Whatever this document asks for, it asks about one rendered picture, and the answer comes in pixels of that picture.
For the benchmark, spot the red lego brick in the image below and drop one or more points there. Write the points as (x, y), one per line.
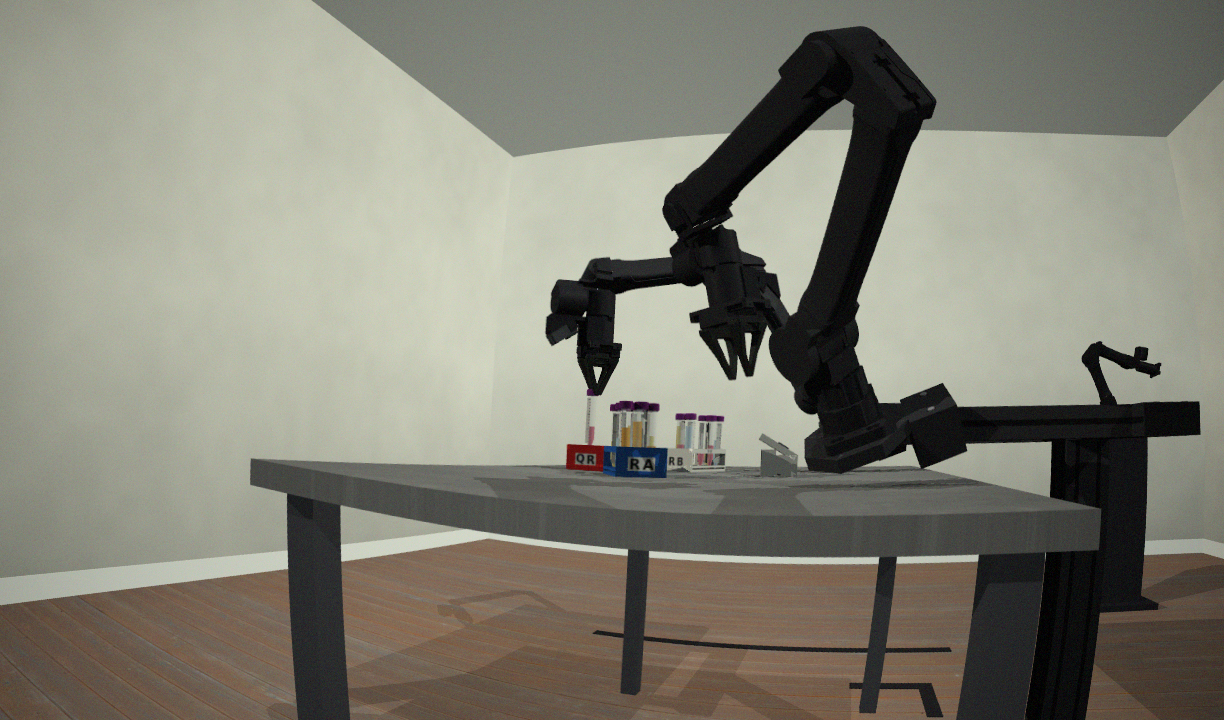
(585, 457)

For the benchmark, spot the blue tube rack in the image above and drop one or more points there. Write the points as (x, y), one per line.
(636, 462)

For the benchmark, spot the white done button panel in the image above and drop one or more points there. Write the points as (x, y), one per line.
(777, 465)

